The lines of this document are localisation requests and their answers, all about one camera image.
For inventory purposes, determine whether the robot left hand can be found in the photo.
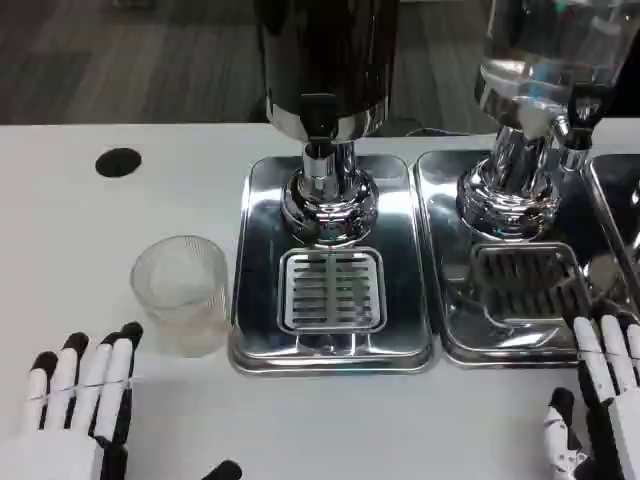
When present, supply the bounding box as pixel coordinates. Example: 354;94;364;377
0;321;244;480

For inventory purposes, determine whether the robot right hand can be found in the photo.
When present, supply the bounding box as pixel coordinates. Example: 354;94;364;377
542;298;640;480

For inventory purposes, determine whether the clear ribbed glass cup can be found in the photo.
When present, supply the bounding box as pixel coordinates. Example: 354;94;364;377
130;236;230;359

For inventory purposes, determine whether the steel drain grid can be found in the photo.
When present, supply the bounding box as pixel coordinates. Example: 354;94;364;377
277;248;389;334
468;242;595;327

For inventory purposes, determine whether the steel drip tray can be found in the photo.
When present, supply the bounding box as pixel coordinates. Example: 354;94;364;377
413;148;632;370
583;152;640;301
227;154;434;374

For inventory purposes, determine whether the clear drink dispenser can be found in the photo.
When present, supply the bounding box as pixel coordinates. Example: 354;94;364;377
457;0;635;245

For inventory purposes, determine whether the dark drink dispenser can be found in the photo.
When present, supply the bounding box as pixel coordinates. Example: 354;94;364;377
253;0;401;250

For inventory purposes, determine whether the black round cable hole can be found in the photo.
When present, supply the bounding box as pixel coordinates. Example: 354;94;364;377
94;146;143;179

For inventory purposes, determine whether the thin white cable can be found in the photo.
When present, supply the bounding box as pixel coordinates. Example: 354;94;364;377
403;126;482;138

